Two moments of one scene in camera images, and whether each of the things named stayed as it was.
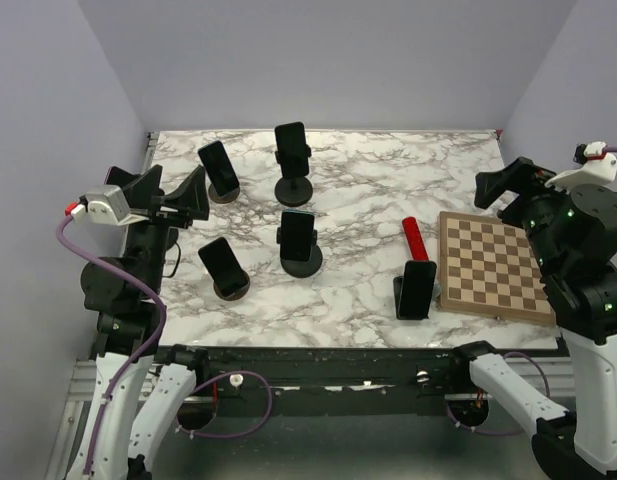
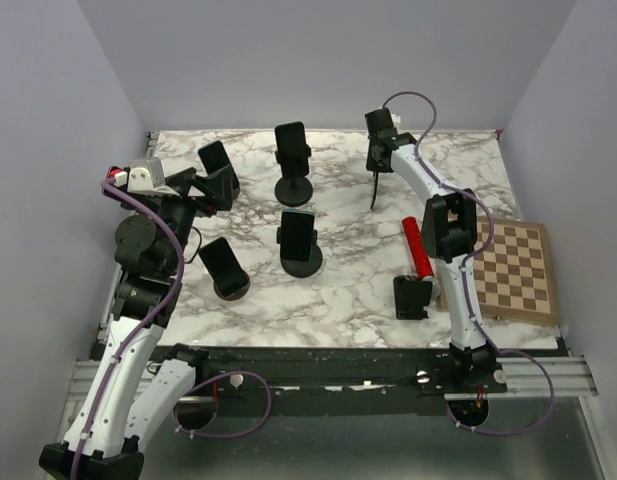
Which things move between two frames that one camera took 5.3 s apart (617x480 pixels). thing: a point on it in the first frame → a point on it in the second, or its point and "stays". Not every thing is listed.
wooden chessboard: [487, 267] stays
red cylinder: [414, 239] stays
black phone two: [297, 232] stays
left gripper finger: [190, 199] → [220, 185]
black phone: [293, 148] stays
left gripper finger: [142, 189] → [178, 181]
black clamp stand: [298, 268] stays
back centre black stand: [293, 191] stays
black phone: [417, 289] → [376, 176]
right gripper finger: [519, 175] → [376, 175]
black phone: [222, 265] stays
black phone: [219, 168] stays
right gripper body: [533, 207] → [371, 163]
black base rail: [338, 381] stays
